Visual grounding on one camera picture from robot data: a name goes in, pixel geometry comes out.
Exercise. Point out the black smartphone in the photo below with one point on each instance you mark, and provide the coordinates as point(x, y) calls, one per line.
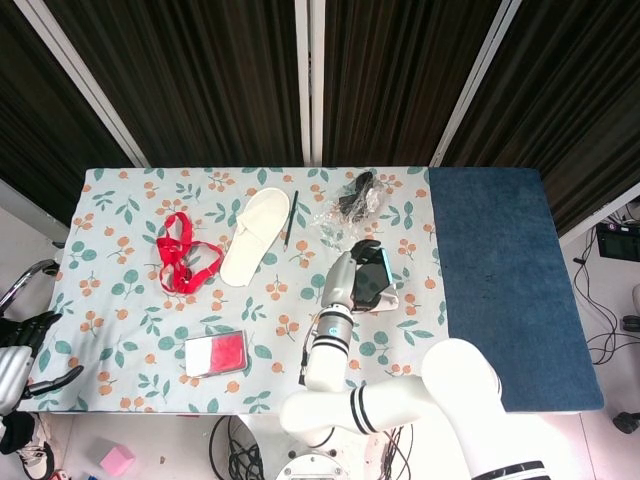
point(372, 282)

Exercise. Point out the blue fabric table mat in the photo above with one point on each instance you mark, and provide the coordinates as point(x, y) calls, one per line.
point(505, 280)

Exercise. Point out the white disposable slipper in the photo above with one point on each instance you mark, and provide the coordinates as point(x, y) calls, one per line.
point(255, 235)

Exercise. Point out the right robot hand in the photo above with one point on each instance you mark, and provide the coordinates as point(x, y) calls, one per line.
point(340, 280)

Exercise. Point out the white folding phone stand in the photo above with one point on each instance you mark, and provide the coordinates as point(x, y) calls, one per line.
point(390, 300)

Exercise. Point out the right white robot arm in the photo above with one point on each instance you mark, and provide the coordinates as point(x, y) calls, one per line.
point(325, 370)

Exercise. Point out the white frame post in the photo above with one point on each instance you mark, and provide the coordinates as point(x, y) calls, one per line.
point(310, 80)
point(475, 80)
point(80, 80)

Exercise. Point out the metal chair frame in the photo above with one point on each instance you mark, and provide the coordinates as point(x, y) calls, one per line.
point(25, 280)

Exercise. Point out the black cloth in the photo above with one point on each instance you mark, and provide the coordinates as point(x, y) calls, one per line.
point(15, 435)

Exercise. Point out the black screen device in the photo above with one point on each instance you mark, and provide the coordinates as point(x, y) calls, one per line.
point(617, 242)

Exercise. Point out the crumpled clear plastic bag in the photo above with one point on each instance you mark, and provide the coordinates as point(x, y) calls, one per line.
point(355, 205)

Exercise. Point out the black and white sneaker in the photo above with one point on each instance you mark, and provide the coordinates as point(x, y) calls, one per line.
point(37, 462)

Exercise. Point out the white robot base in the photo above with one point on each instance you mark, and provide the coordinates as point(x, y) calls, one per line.
point(310, 467)

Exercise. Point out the clear case with red card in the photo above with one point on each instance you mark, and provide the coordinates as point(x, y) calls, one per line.
point(225, 352)

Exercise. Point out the floral fruit-print tablecloth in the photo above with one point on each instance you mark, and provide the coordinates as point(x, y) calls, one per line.
point(150, 310)

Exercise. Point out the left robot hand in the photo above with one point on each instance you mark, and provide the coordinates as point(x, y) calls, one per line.
point(15, 370)

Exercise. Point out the pink foam block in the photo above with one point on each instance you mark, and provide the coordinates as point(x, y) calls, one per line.
point(117, 461)

